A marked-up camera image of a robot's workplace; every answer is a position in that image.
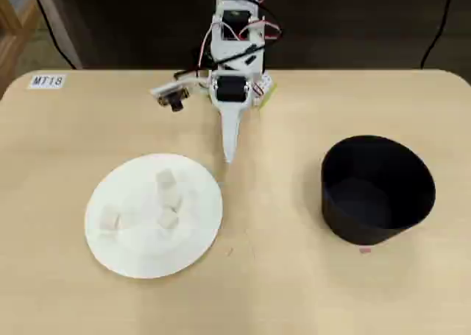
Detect thin black background cable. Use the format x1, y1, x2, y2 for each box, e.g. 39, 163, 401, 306
28, 0, 78, 70
419, 0, 454, 70

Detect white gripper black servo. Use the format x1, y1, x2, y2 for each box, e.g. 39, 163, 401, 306
208, 69, 258, 165

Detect green base clamp strip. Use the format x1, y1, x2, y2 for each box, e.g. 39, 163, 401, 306
258, 84, 278, 112

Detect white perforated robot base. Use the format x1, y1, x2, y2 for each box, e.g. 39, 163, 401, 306
252, 69, 277, 110

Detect black round pot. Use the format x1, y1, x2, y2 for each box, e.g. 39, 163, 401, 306
320, 135, 437, 247

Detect wooden shelf unit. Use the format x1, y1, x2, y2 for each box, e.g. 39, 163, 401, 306
0, 0, 42, 97

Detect thick black camera cable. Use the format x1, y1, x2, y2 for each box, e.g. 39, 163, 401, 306
172, 43, 266, 80

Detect white round plate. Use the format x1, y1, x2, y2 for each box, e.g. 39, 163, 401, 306
84, 152, 224, 280

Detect red white servo wire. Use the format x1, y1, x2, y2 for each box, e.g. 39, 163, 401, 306
235, 0, 285, 42
192, 21, 215, 71

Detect white MT18 label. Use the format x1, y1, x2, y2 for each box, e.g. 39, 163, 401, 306
27, 73, 68, 91

